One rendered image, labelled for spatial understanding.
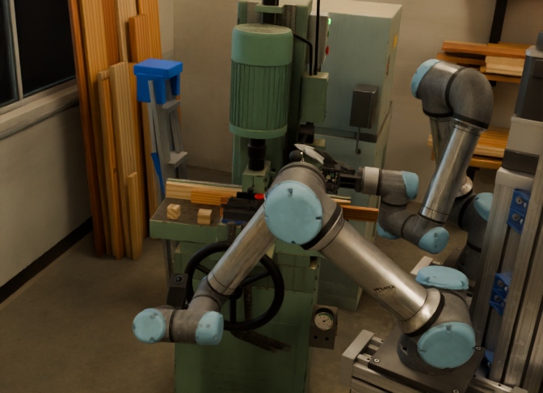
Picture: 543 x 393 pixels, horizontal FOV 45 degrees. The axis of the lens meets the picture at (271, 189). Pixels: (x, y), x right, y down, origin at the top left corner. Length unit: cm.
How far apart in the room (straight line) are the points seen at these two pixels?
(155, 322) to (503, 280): 83
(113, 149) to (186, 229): 148
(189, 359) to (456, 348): 108
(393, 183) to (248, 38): 56
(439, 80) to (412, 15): 245
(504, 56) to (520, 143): 218
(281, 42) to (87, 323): 178
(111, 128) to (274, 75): 163
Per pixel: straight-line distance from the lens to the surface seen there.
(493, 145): 392
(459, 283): 152
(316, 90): 213
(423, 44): 424
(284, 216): 127
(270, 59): 186
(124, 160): 345
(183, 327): 150
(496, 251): 170
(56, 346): 305
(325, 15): 218
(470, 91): 174
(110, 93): 335
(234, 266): 153
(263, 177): 200
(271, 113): 191
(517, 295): 167
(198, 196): 212
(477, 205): 197
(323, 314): 200
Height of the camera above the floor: 179
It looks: 23 degrees down
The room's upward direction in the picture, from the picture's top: 3 degrees clockwise
